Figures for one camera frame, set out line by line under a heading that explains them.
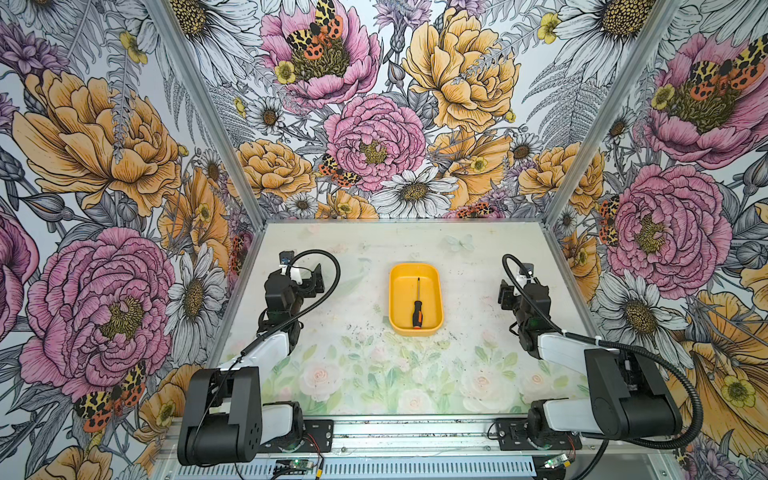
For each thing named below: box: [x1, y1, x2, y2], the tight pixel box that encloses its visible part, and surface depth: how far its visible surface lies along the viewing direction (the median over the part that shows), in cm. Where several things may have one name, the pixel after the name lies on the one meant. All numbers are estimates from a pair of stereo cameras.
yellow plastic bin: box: [388, 262, 444, 337], surface depth 100 cm
